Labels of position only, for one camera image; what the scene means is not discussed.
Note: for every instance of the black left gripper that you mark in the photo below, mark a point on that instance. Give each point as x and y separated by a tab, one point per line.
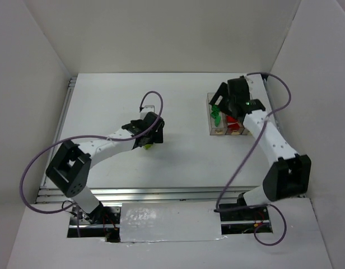
154	135

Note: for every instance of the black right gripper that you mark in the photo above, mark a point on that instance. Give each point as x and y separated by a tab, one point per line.
227	101

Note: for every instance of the lime long lego brick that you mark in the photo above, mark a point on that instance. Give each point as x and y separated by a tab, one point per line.
147	146

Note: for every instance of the green small lego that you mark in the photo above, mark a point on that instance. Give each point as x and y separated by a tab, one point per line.
215	115

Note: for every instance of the red long lego brick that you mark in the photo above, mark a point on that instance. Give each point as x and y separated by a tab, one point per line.
231	120

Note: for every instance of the green curved lego brick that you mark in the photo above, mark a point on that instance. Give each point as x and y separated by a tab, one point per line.
217	121

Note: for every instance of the green square lego brick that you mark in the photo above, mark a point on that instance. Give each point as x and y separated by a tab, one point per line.
215	108

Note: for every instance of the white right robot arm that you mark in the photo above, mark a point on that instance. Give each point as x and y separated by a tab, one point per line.
289	171

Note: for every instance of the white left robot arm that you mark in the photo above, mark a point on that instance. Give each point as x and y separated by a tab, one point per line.
71	164

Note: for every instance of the clear middle container bin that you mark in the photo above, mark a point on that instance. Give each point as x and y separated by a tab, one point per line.
227	131

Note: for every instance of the clear left container bin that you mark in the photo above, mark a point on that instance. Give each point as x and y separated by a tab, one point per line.
213	131

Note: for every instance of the white foil cover sheet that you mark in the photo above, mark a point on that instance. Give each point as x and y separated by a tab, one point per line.
169	222

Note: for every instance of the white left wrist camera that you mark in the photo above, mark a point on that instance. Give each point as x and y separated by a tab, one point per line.
145	110

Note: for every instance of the aluminium table edge rail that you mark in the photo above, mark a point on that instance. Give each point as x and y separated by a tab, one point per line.
118	195

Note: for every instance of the left aluminium side rail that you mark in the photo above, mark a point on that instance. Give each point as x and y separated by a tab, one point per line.
60	124

